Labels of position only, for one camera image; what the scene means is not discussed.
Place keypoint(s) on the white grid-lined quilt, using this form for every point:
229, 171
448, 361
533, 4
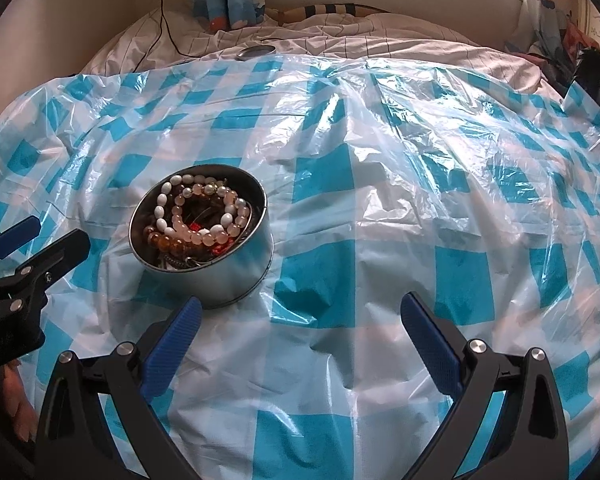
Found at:
430, 45

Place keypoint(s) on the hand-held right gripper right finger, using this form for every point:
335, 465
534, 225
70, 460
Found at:
432, 340

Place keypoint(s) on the round metal tin lid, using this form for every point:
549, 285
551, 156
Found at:
256, 52

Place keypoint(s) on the dark clothes pile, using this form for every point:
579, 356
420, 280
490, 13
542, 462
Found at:
590, 70

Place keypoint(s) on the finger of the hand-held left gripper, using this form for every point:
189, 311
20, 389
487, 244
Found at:
65, 252
17, 235

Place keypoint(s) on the striped pillow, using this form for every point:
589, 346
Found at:
330, 8

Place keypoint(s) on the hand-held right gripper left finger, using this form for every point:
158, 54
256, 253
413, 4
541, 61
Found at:
177, 330

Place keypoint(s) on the round metal tin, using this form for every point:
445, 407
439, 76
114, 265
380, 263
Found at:
230, 280

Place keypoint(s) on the blue checkered plastic sheet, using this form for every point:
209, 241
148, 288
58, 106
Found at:
380, 185

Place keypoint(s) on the person's left hand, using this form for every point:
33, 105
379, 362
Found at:
20, 400

